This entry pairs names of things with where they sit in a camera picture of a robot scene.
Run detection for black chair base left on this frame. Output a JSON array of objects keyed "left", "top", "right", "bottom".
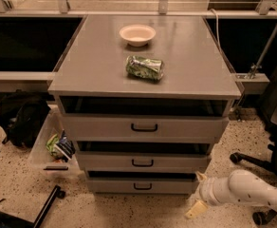
[{"left": 0, "top": 185, "right": 65, "bottom": 228}]

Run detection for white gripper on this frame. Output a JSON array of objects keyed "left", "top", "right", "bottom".
[{"left": 185, "top": 171, "right": 231, "bottom": 219}]

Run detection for white bowl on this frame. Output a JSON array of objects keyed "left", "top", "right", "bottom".
[{"left": 120, "top": 25, "right": 157, "bottom": 47}]

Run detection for clear plastic bin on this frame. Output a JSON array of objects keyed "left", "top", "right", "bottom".
[{"left": 28, "top": 108, "right": 82, "bottom": 179}]

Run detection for black backpack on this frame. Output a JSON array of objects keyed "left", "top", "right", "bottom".
[{"left": 0, "top": 91, "right": 50, "bottom": 148}]

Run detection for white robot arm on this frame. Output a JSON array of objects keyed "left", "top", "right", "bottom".
[{"left": 185, "top": 169, "right": 277, "bottom": 219}]

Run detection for grey drawer cabinet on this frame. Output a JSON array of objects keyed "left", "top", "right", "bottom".
[{"left": 47, "top": 14, "right": 245, "bottom": 196}]

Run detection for metal support rod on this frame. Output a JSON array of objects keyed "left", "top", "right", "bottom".
[{"left": 246, "top": 24, "right": 277, "bottom": 79}]

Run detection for dark snack bag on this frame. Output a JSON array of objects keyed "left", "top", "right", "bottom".
[{"left": 54, "top": 131, "right": 75, "bottom": 160}]

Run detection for white cable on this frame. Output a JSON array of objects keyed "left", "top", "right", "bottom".
[{"left": 210, "top": 8, "right": 222, "bottom": 50}]

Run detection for grey drawer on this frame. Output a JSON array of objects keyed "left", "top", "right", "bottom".
[
  {"left": 62, "top": 115, "right": 229, "bottom": 143},
  {"left": 87, "top": 178, "right": 198, "bottom": 195},
  {"left": 76, "top": 152, "right": 211, "bottom": 173}
]

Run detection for crushed green can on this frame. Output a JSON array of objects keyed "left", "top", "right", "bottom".
[{"left": 125, "top": 55, "right": 164, "bottom": 81}]

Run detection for green snack bag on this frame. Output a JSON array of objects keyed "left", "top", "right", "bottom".
[{"left": 46, "top": 134, "right": 59, "bottom": 158}]

